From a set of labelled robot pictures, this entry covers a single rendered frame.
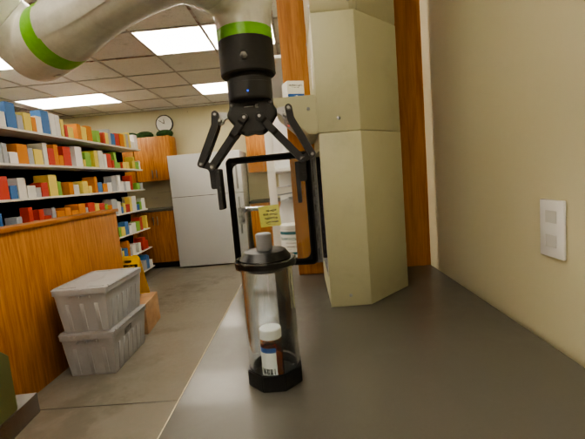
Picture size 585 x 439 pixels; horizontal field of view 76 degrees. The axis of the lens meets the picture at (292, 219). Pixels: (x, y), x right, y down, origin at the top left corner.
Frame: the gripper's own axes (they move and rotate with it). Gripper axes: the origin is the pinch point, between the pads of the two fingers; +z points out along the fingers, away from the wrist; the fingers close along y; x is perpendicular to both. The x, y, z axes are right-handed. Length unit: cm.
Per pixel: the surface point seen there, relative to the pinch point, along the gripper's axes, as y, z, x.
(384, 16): -35, -45, -44
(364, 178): -24.3, -1.1, -34.2
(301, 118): -9.2, -18.1, -34.2
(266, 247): -0.3, 8.4, 1.5
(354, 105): -23.1, -20.1, -34.1
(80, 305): 154, 73, -189
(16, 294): 181, 56, -168
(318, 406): -6.7, 33.0, 9.7
